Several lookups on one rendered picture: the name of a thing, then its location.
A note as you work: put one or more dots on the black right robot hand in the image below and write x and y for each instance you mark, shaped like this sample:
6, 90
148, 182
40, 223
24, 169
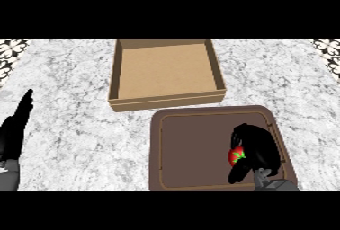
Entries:
259, 149

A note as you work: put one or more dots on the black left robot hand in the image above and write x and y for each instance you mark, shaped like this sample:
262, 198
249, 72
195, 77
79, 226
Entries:
15, 128

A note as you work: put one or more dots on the red tomato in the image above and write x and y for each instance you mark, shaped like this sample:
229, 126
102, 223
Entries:
237, 154

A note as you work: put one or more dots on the brown tray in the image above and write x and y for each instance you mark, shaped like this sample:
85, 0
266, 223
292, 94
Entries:
194, 149

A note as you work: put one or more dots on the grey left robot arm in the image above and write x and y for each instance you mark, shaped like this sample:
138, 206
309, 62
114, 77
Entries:
9, 176

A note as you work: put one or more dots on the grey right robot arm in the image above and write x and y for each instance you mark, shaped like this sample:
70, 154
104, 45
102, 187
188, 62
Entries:
269, 182

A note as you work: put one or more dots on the open cardboard box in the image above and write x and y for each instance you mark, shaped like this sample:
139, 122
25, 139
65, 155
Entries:
163, 70

